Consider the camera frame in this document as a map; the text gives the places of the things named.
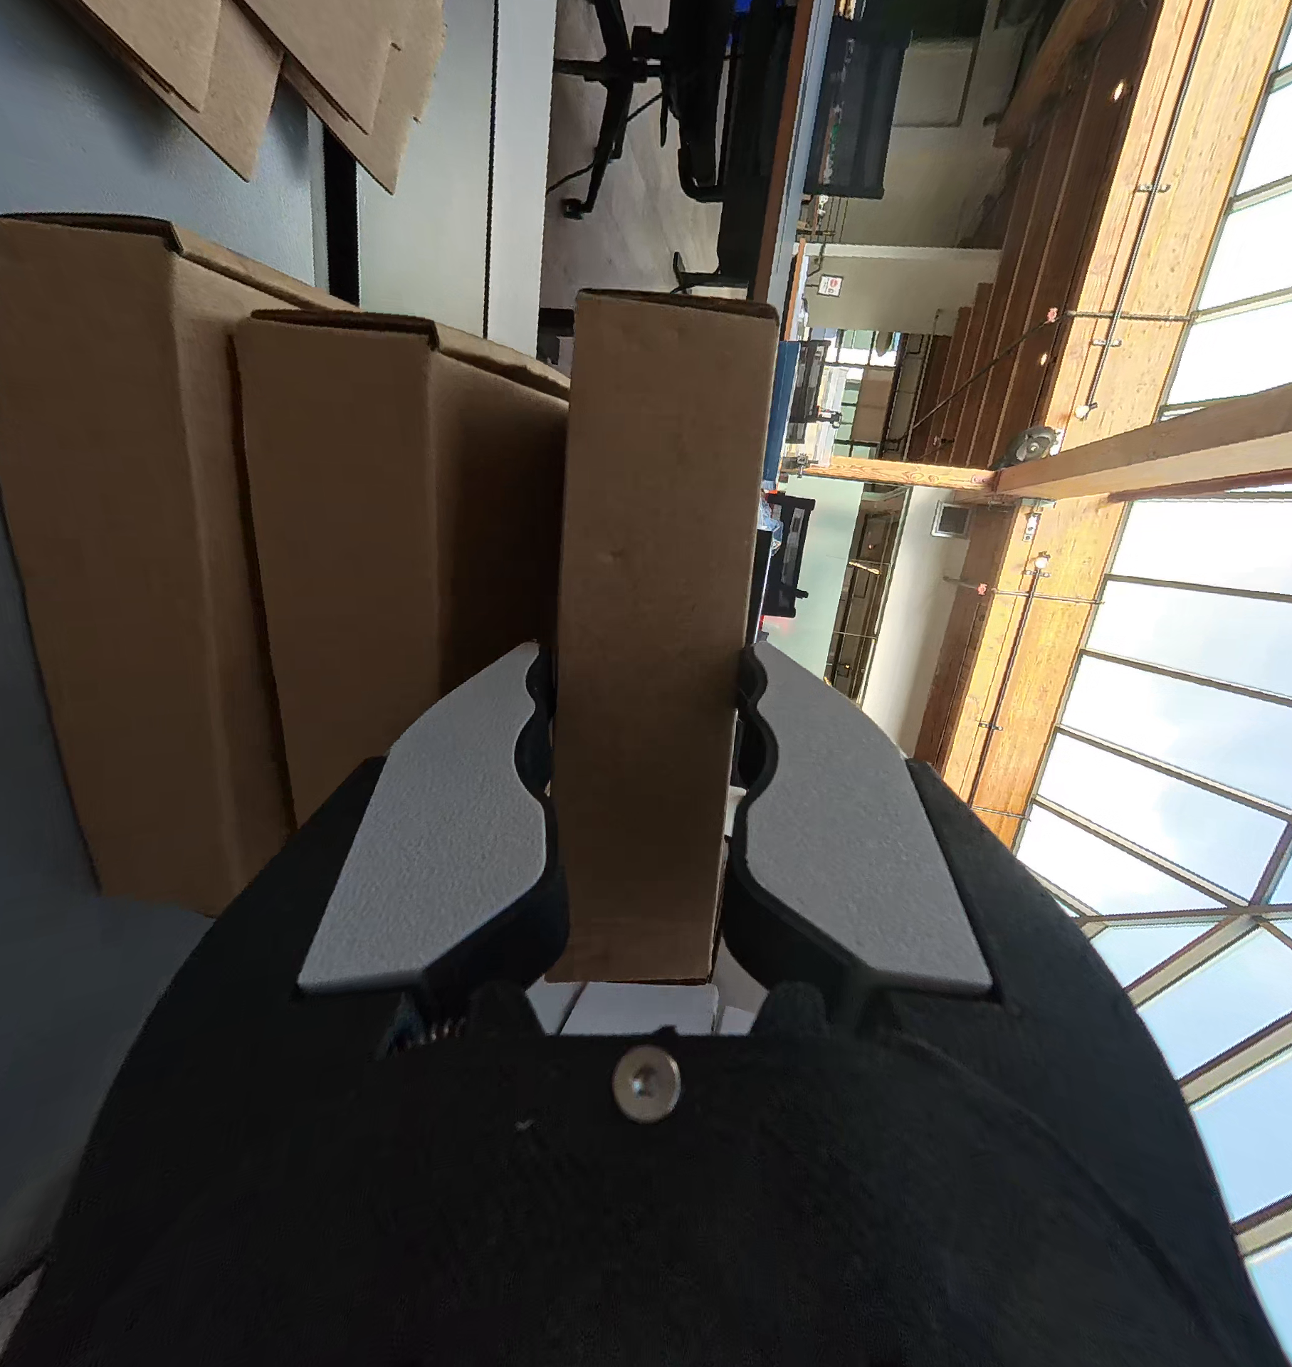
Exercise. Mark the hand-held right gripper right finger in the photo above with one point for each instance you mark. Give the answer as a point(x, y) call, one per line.
point(859, 854)

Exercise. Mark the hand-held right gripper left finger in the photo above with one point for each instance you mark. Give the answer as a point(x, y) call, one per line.
point(442, 843)

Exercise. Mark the wooden ceiling beam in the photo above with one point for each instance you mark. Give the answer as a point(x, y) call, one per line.
point(1158, 448)

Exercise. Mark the wooden desk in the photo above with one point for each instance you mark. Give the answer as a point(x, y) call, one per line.
point(781, 138)

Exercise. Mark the black computer monitor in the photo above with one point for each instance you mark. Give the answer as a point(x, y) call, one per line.
point(854, 107)

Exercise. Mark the black office chair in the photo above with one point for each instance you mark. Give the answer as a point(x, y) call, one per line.
point(634, 95)

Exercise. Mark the pile of flat cardboard sheets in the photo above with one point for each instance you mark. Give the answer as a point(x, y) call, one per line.
point(240, 64)

